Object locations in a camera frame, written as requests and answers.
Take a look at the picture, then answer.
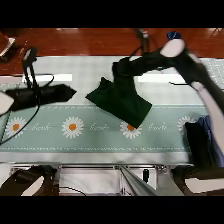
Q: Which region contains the black garment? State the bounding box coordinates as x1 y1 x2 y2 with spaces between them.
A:
183 121 215 168

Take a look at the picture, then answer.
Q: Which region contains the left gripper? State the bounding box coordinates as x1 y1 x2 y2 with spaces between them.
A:
38 83 77 107

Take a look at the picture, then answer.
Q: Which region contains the silver frame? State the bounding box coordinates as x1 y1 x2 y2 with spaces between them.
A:
0 162 224 197

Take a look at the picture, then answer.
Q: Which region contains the blue garment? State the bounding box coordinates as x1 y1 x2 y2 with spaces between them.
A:
195 114 222 162

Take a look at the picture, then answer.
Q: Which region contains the dark green garment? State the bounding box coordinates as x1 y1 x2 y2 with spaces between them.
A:
85 76 153 130

